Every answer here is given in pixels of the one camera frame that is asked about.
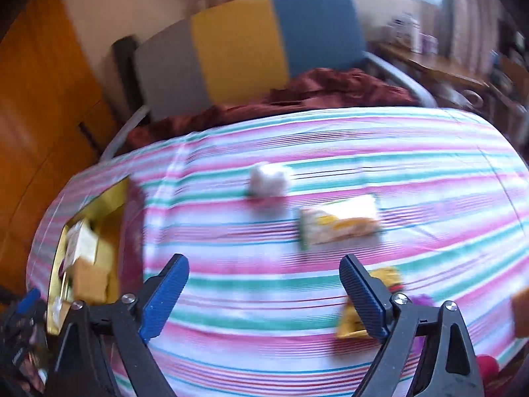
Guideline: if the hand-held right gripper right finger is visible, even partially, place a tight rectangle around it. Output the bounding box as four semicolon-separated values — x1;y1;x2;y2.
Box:
339;254;485;397

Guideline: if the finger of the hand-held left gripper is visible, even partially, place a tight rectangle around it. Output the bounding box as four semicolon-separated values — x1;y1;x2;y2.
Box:
10;287;46;327

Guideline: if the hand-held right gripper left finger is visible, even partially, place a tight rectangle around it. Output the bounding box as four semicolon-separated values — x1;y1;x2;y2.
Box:
43;253;191;397

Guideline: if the small white snack packet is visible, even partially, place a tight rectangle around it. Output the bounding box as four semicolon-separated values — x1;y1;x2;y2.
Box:
49;295;71;324

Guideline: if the tan snack packet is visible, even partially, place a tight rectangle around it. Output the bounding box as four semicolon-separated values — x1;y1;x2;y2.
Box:
72;258;110;302
510;287;529;337

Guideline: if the cream square snack packet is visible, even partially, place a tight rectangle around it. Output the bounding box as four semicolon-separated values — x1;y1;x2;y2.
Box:
66;219;102;267

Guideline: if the yellow white snack packet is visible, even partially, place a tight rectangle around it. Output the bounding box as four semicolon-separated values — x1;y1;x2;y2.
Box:
298;194;383;253

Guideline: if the gold box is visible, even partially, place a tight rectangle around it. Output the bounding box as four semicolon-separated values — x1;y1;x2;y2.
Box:
45;176;145;335

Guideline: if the striped bedsheet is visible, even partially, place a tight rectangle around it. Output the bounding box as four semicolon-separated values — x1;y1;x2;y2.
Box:
25;105;529;397

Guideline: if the red cloth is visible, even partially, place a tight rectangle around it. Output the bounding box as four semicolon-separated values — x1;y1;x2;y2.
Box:
475;353;529;397

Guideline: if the round white snack packet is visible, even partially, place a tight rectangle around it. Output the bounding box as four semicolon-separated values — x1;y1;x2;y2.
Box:
248;162;294;209

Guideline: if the wooden wardrobe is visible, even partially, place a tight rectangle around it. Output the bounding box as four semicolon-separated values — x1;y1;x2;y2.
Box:
0;0;125;294

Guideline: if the dark red blanket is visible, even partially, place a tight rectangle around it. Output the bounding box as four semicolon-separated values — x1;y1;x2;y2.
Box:
126;67;418;154

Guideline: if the black rolled mat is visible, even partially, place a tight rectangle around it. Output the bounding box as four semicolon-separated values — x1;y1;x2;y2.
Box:
112;35;143;120

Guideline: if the wooden side desk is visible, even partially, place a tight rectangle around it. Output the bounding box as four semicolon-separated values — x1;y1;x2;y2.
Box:
374;41;529;141

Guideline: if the grey yellow blue headboard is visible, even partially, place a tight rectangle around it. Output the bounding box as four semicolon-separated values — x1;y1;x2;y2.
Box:
132;0;368;122

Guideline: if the white box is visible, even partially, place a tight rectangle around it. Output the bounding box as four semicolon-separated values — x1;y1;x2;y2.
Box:
388;14;422;52

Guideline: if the patterned curtain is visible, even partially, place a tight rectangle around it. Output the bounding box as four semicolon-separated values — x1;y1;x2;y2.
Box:
444;0;509;71

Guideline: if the metal bed frame rail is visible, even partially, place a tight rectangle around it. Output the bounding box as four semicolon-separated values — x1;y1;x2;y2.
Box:
364;52;439;108
101;105;151;162

